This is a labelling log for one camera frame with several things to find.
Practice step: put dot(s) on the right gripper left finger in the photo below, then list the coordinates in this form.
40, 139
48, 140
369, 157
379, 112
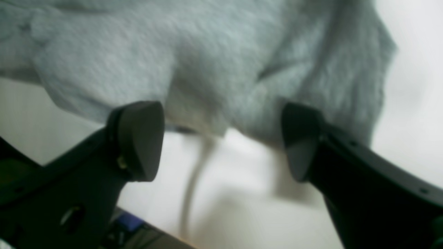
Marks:
68, 203

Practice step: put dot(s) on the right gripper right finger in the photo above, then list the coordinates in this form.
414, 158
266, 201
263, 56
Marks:
372, 203

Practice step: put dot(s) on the grey T-shirt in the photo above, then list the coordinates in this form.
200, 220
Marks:
214, 64

